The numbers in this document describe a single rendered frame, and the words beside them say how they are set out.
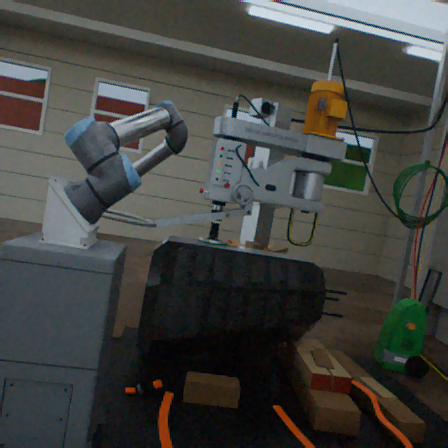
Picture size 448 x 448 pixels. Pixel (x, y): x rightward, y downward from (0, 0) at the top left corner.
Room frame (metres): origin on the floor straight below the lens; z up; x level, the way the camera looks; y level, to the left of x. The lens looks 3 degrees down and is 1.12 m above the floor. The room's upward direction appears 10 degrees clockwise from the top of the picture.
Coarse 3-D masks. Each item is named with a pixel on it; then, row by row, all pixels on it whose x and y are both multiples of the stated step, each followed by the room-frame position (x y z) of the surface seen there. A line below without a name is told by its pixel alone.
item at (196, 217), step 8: (240, 208) 2.76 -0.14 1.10; (176, 216) 2.66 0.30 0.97; (184, 216) 2.56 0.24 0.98; (192, 216) 2.57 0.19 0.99; (200, 216) 2.58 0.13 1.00; (208, 216) 2.60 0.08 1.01; (216, 216) 2.61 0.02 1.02; (224, 216) 2.62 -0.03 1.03; (232, 216) 2.63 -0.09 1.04; (160, 224) 2.53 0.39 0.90; (168, 224) 2.54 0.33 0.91; (176, 224) 2.55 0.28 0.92
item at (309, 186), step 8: (304, 176) 2.75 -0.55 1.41; (312, 176) 2.73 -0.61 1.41; (320, 176) 2.74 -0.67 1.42; (304, 184) 2.74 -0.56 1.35; (312, 184) 2.73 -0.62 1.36; (320, 184) 2.75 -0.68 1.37; (296, 192) 2.80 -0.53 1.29; (304, 192) 2.74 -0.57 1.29; (312, 192) 2.73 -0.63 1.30; (320, 192) 2.76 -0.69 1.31; (312, 200) 2.74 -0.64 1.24; (320, 200) 2.78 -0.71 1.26
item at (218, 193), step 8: (232, 144) 2.56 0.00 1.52; (240, 144) 2.58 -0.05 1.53; (232, 152) 2.57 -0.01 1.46; (240, 152) 2.58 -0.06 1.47; (232, 160) 2.57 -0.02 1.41; (240, 160) 2.58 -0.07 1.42; (208, 168) 2.72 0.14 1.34; (232, 168) 2.57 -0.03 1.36; (240, 168) 2.58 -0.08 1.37; (208, 176) 2.69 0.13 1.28; (224, 176) 2.56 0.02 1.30; (232, 176) 2.57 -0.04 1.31; (240, 176) 2.59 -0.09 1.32; (208, 184) 2.64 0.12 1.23; (224, 184) 2.56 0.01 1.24; (232, 184) 2.58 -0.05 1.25; (208, 192) 2.57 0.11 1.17; (216, 192) 2.55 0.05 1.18; (224, 192) 2.57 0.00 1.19; (232, 192) 2.58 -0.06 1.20; (216, 200) 2.56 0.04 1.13; (224, 200) 2.57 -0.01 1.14; (232, 200) 2.58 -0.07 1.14
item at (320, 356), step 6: (294, 342) 2.53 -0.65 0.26; (300, 342) 2.55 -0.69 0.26; (306, 342) 2.57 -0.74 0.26; (300, 348) 2.44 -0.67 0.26; (306, 348) 2.45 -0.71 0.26; (312, 348) 2.47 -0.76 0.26; (318, 348) 2.50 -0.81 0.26; (312, 354) 2.38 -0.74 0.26; (318, 354) 2.39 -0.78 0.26; (324, 354) 2.41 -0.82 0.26; (318, 360) 2.29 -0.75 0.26; (324, 360) 2.30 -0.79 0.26; (330, 360) 2.31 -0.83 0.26; (324, 366) 2.22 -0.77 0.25; (330, 366) 2.22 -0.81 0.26
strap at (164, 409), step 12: (360, 384) 2.13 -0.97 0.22; (168, 396) 2.02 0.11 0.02; (372, 396) 2.04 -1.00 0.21; (168, 408) 1.90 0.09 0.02; (276, 408) 2.09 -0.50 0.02; (288, 420) 1.98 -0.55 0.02; (384, 420) 1.96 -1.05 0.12; (168, 432) 1.70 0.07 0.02; (300, 432) 1.89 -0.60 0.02; (396, 432) 1.87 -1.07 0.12; (168, 444) 1.62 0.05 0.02; (312, 444) 1.81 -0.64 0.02; (408, 444) 1.81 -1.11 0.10
